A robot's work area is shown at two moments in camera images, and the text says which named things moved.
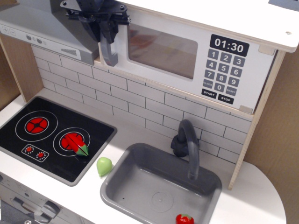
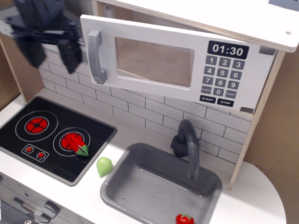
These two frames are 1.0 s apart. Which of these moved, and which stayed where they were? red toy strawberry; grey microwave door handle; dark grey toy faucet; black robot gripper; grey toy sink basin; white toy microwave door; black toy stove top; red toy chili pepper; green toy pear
Moved: white toy microwave door; black robot gripper; grey microwave door handle
Stayed: red toy strawberry; grey toy sink basin; black toy stove top; green toy pear; red toy chili pepper; dark grey toy faucet
